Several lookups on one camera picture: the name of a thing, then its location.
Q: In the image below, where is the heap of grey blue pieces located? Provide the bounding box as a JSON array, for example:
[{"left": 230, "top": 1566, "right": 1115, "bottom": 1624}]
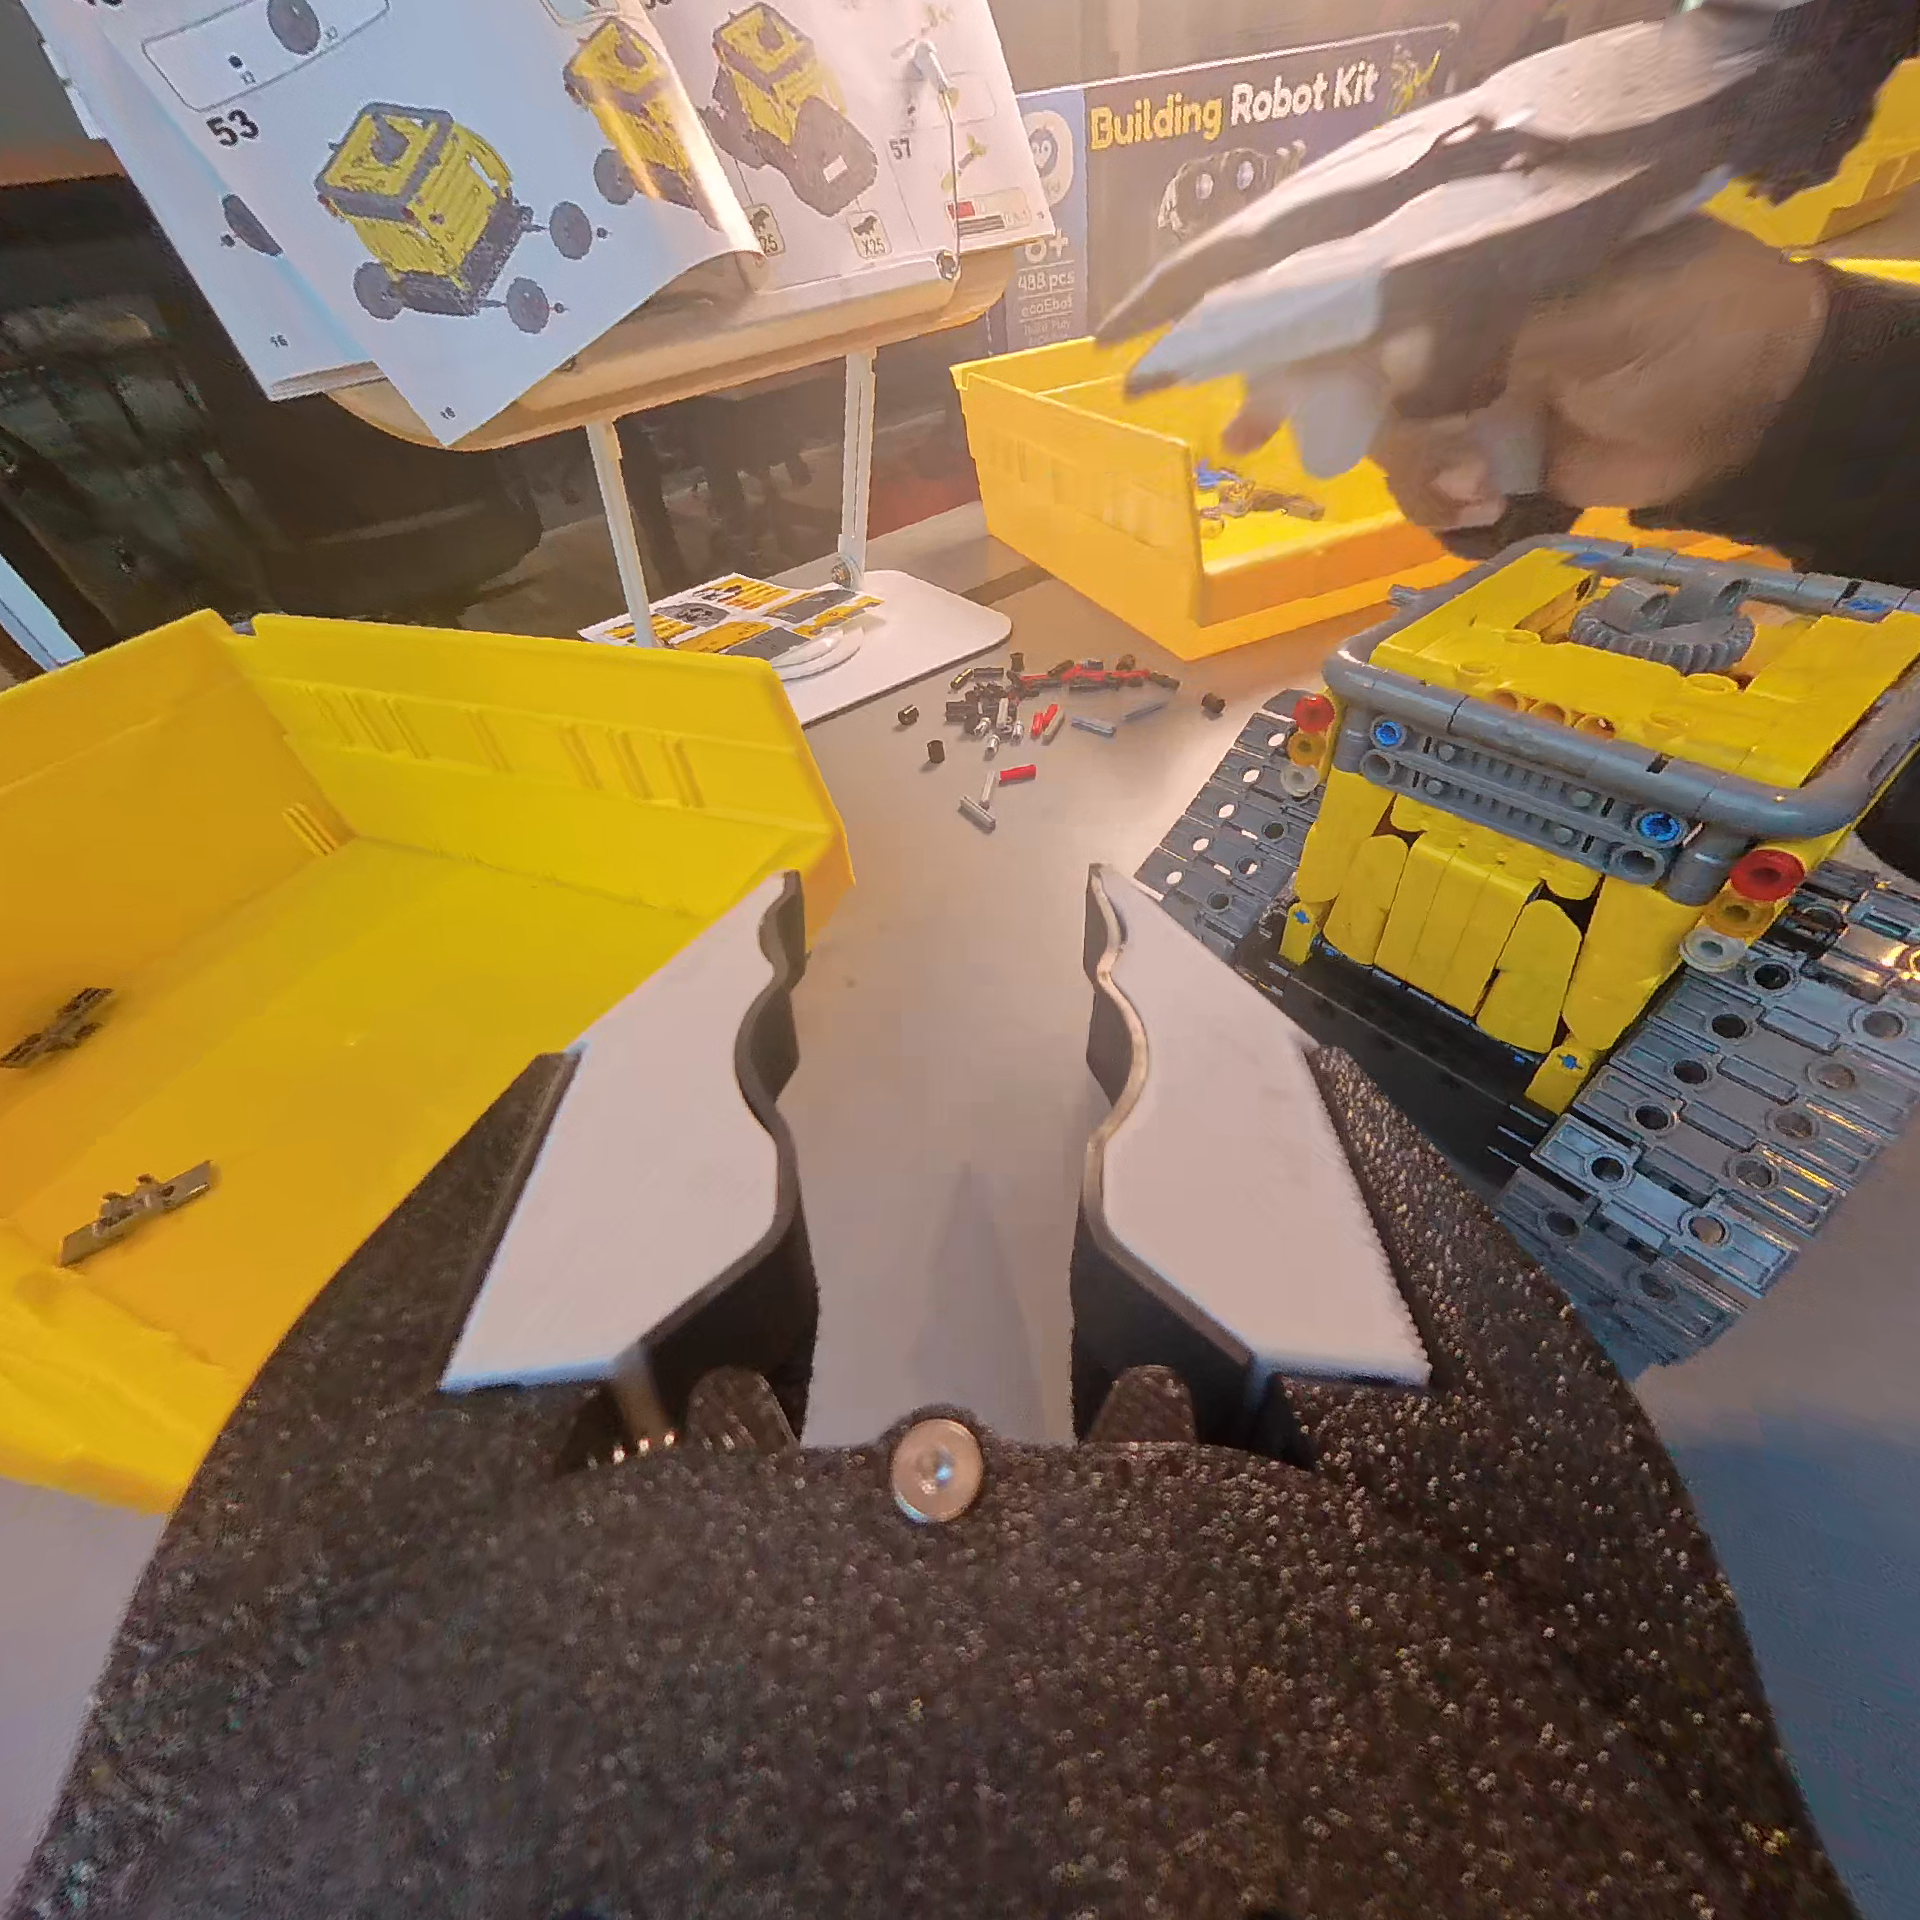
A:
[{"left": 1191, "top": 463, "right": 1327, "bottom": 527}]

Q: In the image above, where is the yellow building-block toy vehicle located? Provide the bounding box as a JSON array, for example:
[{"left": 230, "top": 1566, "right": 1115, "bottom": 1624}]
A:
[{"left": 1282, "top": 531, "right": 1920, "bottom": 1119}]

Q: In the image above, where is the blue toy kit box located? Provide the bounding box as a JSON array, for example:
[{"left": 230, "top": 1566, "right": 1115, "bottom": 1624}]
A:
[{"left": 1011, "top": 22, "right": 1464, "bottom": 353}]

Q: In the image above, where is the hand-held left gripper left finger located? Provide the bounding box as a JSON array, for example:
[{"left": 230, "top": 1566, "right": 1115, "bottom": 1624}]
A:
[{"left": 439, "top": 873, "right": 818, "bottom": 1464}]

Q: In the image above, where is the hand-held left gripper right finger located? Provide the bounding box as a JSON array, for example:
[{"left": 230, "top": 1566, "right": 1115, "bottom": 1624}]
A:
[{"left": 1069, "top": 863, "right": 1438, "bottom": 1448}]

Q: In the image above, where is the person's right hand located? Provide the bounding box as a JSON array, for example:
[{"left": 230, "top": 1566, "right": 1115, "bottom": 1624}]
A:
[{"left": 1223, "top": 224, "right": 1839, "bottom": 535}]

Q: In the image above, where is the white page holder wire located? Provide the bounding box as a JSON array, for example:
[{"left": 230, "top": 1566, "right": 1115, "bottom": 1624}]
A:
[{"left": 901, "top": 40, "right": 968, "bottom": 278}]

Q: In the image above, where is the yellow plastic storage bin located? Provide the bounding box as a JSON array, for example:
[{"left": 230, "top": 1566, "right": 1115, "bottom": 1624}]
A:
[
  {"left": 950, "top": 335, "right": 1501, "bottom": 662},
  {"left": 0, "top": 607, "right": 856, "bottom": 1517},
  {"left": 1710, "top": 89, "right": 1920, "bottom": 287}
]

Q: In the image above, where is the instruction booklet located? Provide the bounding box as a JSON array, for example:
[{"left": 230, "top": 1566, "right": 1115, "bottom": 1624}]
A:
[{"left": 23, "top": 0, "right": 1029, "bottom": 443}]

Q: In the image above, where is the wooden board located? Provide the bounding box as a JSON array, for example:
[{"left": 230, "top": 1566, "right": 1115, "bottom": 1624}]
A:
[{"left": 345, "top": 246, "right": 1015, "bottom": 453}]

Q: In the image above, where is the grey desk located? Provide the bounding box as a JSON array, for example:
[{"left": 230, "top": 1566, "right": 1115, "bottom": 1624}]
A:
[{"left": 0, "top": 509, "right": 1920, "bottom": 1920}]

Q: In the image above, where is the small grey track link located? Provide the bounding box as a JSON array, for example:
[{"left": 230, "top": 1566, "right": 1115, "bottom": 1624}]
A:
[
  {"left": 59, "top": 1161, "right": 217, "bottom": 1265},
  {"left": 0, "top": 986, "right": 119, "bottom": 1070}
]

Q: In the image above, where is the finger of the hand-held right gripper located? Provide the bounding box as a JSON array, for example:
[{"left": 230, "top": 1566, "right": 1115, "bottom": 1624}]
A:
[
  {"left": 1093, "top": 115, "right": 1519, "bottom": 345},
  {"left": 1121, "top": 222, "right": 1504, "bottom": 399}
]

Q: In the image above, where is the yellow black sticker sheet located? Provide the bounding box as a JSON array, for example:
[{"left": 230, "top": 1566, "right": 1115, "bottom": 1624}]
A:
[{"left": 583, "top": 574, "right": 887, "bottom": 654}]

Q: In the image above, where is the pile of small building pieces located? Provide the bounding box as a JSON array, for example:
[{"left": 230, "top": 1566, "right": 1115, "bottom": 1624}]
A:
[{"left": 896, "top": 650, "right": 1229, "bottom": 833}]

